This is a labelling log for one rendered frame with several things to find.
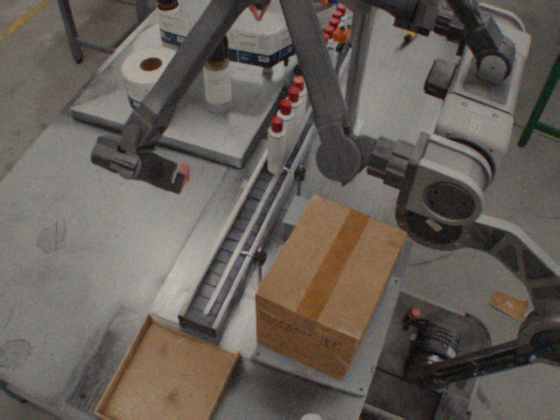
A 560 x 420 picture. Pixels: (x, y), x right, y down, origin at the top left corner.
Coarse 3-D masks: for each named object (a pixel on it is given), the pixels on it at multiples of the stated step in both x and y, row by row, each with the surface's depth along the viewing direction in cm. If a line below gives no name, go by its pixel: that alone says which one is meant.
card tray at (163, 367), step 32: (128, 352) 133; (160, 352) 137; (192, 352) 137; (224, 352) 137; (128, 384) 131; (160, 384) 132; (192, 384) 132; (224, 384) 130; (128, 416) 126; (160, 416) 127; (192, 416) 127
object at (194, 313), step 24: (312, 120) 181; (264, 168) 168; (264, 192) 163; (240, 216) 157; (264, 216) 157; (240, 240) 153; (216, 264) 148; (240, 264) 148; (192, 312) 139; (216, 312) 139
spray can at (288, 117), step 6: (282, 102) 156; (288, 102) 156; (282, 108) 156; (288, 108) 156; (276, 114) 160; (282, 114) 158; (288, 114) 158; (288, 120) 158; (288, 126) 160; (288, 132) 162; (288, 138) 165; (288, 144) 167
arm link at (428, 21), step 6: (420, 6) 122; (426, 6) 121; (414, 12) 123; (420, 12) 122; (426, 12) 121; (432, 12) 120; (438, 12) 121; (414, 18) 123; (420, 18) 123; (426, 18) 121; (432, 18) 121; (414, 24) 124; (420, 24) 123; (426, 24) 122; (432, 24) 121; (432, 30) 122
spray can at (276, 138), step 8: (272, 120) 152; (280, 120) 152; (272, 128) 153; (280, 128) 153; (272, 136) 154; (280, 136) 154; (272, 144) 157; (280, 144) 156; (272, 152) 159; (280, 152) 159; (272, 160) 162; (280, 160) 162; (272, 168) 165
